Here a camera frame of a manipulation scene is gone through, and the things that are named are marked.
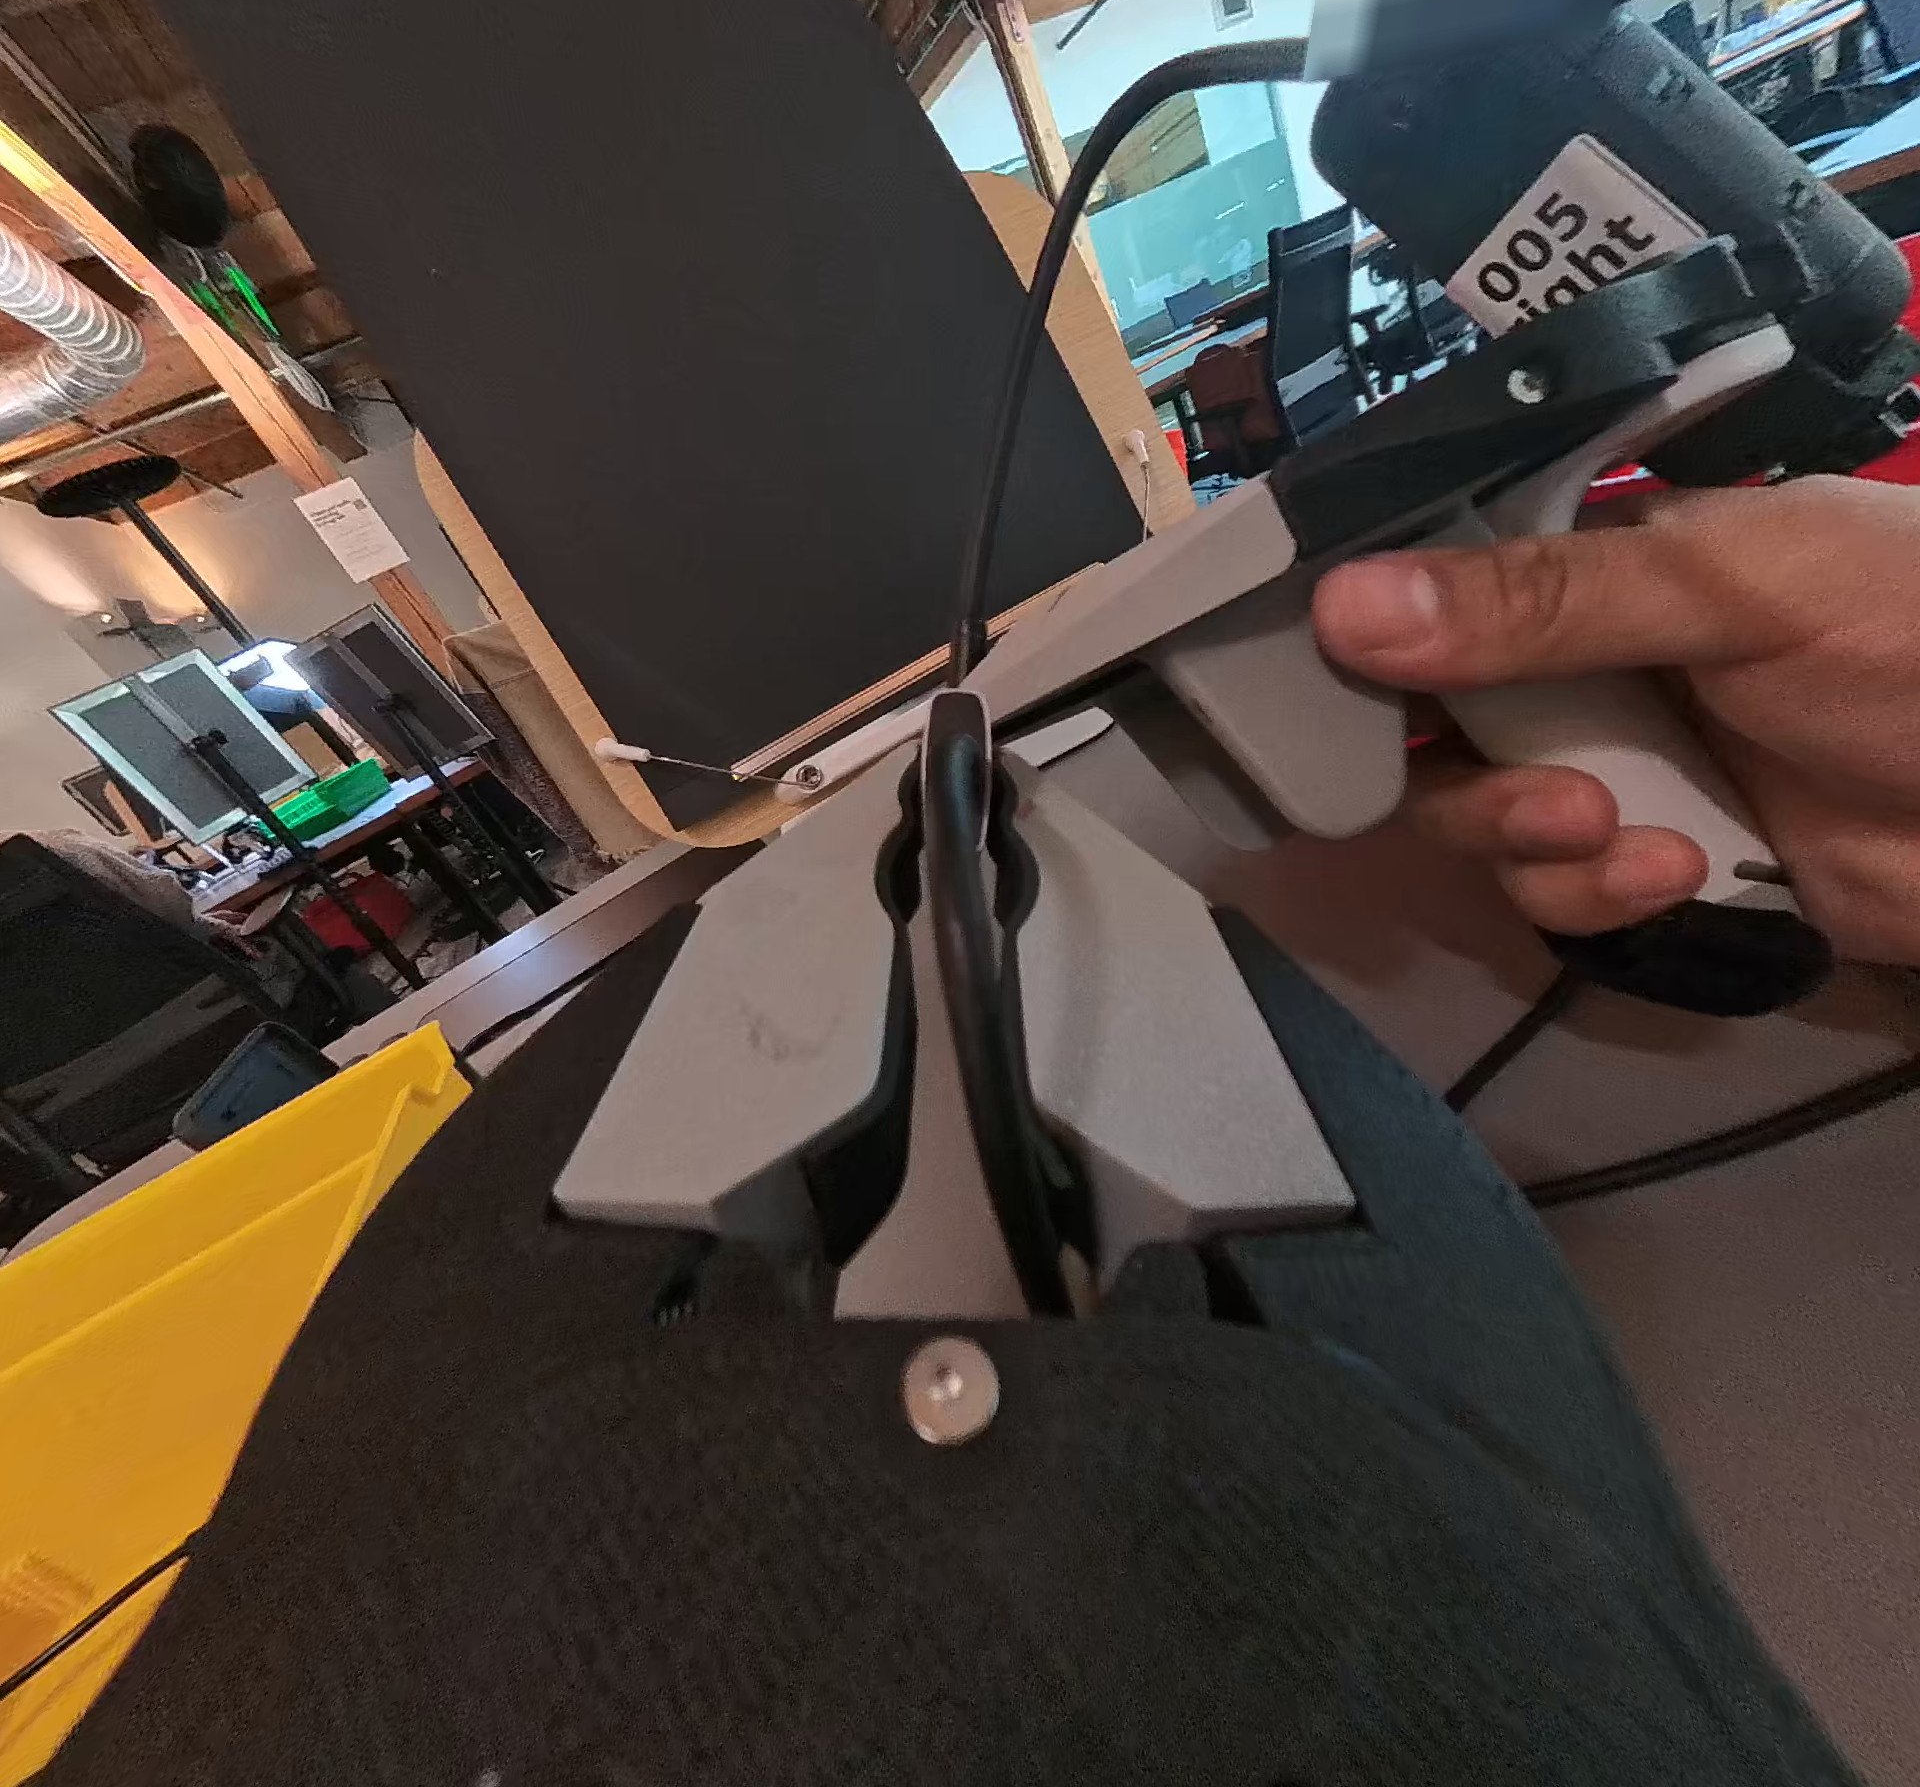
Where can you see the yellow plastic bin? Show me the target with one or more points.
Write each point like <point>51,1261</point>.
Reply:
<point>153,1293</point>

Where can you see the glass panel on stand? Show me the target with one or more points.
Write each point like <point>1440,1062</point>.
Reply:
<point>178,740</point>
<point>392,684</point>

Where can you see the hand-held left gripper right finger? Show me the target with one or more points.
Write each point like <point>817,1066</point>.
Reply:
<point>1185,1052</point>

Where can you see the silver air duct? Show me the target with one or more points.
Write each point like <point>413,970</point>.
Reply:
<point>61,333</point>

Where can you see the person's right hand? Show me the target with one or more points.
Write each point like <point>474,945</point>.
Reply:
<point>1774,617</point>

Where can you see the black office chair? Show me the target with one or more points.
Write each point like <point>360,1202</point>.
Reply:
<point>106,991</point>
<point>1314,318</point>

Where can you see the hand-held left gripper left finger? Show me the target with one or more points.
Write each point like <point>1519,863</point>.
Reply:
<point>720,1052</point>

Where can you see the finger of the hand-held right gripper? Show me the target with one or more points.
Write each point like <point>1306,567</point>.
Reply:
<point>1140,584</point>

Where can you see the green plastic bin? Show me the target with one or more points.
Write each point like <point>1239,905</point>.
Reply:
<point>328,793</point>

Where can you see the wooden backing board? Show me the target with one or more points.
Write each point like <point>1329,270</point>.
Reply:
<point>1084,359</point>

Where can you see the black display panel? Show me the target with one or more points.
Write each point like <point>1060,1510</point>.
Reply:
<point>601,318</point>

